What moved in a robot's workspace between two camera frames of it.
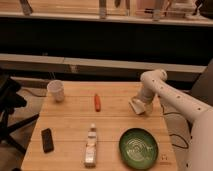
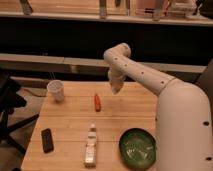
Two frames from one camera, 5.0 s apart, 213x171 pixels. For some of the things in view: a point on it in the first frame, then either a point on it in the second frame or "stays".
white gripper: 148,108 to 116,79
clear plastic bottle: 91,148 stays
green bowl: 138,148 stays
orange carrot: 97,103 stays
